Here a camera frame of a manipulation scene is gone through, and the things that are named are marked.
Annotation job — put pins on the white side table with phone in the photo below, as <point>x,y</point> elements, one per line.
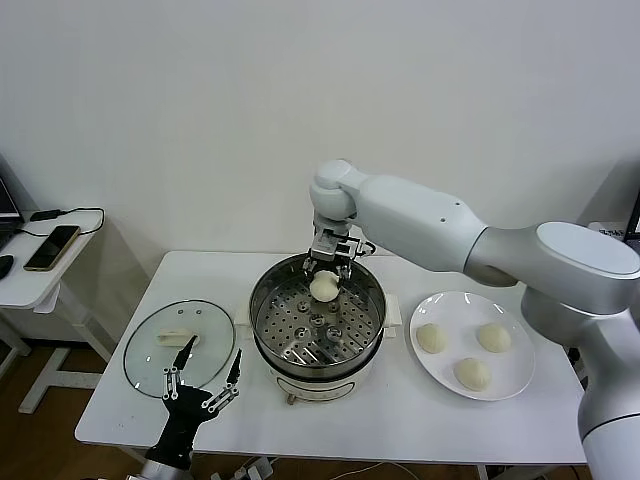
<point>30,295</point>

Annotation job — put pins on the perforated steel steamer basket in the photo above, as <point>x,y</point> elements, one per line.
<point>280,320</point>

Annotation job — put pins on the white round plate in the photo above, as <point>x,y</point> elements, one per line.
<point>505,382</point>

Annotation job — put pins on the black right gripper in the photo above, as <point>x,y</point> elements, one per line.
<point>349,249</point>

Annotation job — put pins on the white power strip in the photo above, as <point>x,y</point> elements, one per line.
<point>257,470</point>

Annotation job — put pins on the white steamed baozi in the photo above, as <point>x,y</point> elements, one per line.
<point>495,337</point>
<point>324,289</point>
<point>431,338</point>
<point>471,375</point>

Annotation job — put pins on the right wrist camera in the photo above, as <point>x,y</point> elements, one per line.
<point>327,246</point>

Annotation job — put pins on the white table leg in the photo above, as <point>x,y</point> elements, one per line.
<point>482,472</point>

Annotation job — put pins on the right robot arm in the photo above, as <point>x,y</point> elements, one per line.
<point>425,220</point>

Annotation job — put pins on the black computer mouse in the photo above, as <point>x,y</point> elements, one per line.
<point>5,267</point>

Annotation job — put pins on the smartphone with gold edge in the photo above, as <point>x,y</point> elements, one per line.
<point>50,248</point>

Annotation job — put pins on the round glass pot lid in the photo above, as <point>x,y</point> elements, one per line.
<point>175,339</point>

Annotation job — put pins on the dark laptop beside mouse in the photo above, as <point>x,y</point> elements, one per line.
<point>7,200</point>

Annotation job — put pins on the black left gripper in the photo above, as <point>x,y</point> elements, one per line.
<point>180,420</point>

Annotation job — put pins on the white electric cooker base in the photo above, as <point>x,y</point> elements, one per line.
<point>320,387</point>

